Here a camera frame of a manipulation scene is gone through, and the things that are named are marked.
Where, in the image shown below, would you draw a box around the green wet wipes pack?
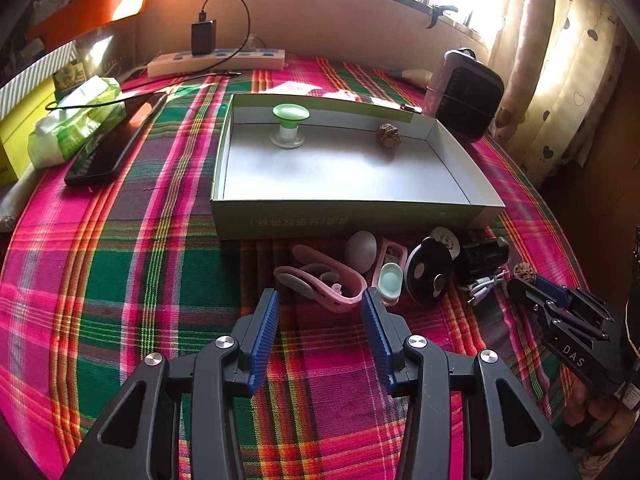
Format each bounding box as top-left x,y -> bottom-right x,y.
27,76 -> 126,168

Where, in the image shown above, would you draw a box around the orange plastic tray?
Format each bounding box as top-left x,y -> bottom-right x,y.
25,0 -> 151,41

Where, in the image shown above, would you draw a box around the white power strip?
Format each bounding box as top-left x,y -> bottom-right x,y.
146,47 -> 287,78

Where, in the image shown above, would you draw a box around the black smartphone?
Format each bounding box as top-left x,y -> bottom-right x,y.
64,91 -> 168,188

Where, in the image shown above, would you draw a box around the small white stopper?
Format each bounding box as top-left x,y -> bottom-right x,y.
345,230 -> 378,273

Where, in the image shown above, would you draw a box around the small mint and white cup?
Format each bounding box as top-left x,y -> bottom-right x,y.
376,262 -> 405,306

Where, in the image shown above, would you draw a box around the black charger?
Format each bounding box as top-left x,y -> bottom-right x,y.
191,20 -> 217,57

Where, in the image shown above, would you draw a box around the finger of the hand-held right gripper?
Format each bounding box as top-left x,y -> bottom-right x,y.
529,275 -> 613,321
507,279 -> 563,336

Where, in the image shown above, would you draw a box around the green striped white box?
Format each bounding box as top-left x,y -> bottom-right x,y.
0,41 -> 76,106

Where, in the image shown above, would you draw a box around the pink plastic clip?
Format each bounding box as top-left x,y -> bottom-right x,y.
370,237 -> 407,286

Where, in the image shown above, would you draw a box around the black clip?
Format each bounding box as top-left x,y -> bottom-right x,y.
427,4 -> 458,28

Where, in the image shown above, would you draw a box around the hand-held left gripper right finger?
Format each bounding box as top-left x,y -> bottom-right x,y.
361,287 -> 583,480

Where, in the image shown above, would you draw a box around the pink and black fan heater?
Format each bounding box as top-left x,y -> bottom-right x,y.
422,48 -> 505,143

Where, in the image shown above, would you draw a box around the small green carton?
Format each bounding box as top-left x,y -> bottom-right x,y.
52,60 -> 86,101

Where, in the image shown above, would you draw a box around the yellow-green box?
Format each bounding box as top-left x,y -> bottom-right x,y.
0,77 -> 56,186

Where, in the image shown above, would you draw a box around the black cylindrical device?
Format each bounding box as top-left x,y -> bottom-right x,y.
456,237 -> 512,283

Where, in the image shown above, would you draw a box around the white tube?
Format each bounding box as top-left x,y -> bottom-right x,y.
390,69 -> 433,90

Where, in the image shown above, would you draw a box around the green top white stopper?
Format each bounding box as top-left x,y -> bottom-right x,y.
269,103 -> 310,151

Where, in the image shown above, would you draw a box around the person's patterned clothing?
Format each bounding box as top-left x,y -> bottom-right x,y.
582,410 -> 640,480

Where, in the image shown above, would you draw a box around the plaid tablecloth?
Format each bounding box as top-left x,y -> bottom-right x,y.
0,55 -> 591,480

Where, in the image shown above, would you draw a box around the white cable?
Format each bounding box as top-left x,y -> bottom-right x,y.
467,270 -> 511,307

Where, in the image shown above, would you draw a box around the heart print curtain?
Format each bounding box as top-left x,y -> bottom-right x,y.
487,0 -> 631,186

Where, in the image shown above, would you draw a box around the pink neckband earphones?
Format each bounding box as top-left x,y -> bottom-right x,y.
273,245 -> 368,313

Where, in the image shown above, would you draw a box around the black round disc device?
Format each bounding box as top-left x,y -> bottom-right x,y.
405,237 -> 456,306

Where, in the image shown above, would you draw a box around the green and white cardboard box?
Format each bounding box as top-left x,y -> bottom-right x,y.
210,92 -> 506,241

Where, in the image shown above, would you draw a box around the black charging cable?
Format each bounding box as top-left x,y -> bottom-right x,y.
46,0 -> 251,111

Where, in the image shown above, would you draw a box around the person's right hand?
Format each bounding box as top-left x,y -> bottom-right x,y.
562,382 -> 640,453

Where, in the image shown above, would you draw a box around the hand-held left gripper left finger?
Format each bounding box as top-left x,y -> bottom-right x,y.
60,288 -> 281,480

